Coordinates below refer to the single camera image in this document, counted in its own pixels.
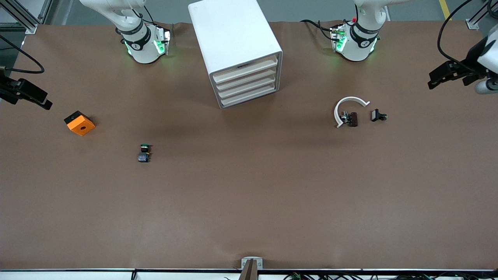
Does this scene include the cream plastic drawer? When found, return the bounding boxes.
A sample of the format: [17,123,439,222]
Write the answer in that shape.
[213,56,278,83]
[215,66,279,91]
[220,81,279,107]
[217,74,279,99]

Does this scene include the orange and black button box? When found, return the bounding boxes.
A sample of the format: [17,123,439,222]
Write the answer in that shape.
[64,110,96,137]

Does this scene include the white drawer cabinet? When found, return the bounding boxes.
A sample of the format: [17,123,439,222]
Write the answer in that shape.
[188,0,284,109]

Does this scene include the brown electrical component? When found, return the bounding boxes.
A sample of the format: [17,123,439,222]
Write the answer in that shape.
[340,111,358,128]

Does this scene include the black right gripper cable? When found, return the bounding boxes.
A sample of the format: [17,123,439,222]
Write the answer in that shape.
[0,34,46,74]

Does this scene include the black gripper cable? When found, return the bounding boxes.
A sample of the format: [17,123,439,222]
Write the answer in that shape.
[0,34,46,74]
[437,0,491,74]

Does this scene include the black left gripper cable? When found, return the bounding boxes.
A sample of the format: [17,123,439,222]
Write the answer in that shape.
[437,0,491,74]

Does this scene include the aluminium frame profile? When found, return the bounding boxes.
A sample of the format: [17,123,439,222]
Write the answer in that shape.
[466,0,498,30]
[0,0,53,35]

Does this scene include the white curved plastic ring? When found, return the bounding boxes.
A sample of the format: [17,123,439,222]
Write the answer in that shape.
[334,96,371,129]

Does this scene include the green push button switch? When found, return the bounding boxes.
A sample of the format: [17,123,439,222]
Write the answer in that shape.
[137,143,153,163]

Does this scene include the black left arm base cable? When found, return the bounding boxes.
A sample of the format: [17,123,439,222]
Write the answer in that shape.
[300,19,339,41]

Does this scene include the white table edge rail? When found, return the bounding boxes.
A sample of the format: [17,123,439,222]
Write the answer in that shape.
[0,268,498,280]

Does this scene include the metal bracket with post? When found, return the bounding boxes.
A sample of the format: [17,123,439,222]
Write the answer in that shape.
[240,257,264,280]

